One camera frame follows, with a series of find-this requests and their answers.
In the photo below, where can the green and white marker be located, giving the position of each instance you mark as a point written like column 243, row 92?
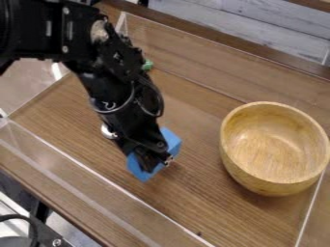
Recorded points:
column 147, row 65

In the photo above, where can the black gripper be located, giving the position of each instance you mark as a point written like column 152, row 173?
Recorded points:
column 135, row 132

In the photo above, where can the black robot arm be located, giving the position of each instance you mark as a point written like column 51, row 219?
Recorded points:
column 71, row 33

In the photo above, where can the blue rectangular block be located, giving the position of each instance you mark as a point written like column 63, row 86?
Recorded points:
column 173, row 143

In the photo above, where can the clear acrylic tray wall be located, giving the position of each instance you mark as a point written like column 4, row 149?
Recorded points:
column 191, row 205

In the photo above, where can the brown wooden bowl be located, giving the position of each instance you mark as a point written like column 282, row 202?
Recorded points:
column 274, row 148

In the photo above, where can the black table leg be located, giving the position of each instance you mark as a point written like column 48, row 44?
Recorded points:
column 41, row 212

